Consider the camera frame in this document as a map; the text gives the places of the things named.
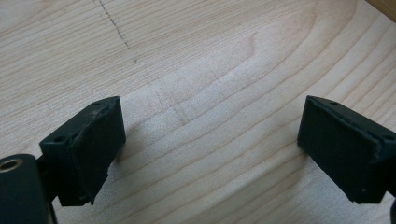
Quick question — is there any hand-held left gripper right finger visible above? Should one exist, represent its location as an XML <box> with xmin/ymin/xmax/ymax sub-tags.
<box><xmin>297</xmin><ymin>95</ymin><xmax>396</xmax><ymax>205</ymax></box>

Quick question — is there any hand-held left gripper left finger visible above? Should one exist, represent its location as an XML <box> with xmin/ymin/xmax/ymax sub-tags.
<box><xmin>39</xmin><ymin>95</ymin><xmax>127</xmax><ymax>207</ymax></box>

